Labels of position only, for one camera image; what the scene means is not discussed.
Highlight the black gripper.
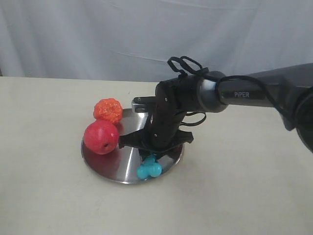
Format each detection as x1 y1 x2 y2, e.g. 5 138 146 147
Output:
118 76 203 152

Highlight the small cyan toy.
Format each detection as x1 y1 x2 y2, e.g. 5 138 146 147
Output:
136 154 162 180

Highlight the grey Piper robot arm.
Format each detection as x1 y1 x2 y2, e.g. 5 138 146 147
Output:
118 63 313 153

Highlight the round steel plate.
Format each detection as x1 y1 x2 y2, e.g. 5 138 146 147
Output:
81 108 184 184

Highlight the orange bumpy toy fruit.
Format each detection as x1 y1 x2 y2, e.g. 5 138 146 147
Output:
93 98 123 125

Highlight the red apple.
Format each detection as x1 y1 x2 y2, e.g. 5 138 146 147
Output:
83 120 119 155

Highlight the white backdrop curtain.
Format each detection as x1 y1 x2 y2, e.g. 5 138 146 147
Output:
0 0 313 82

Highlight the black cable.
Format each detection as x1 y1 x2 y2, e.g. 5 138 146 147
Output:
167 56 287 128

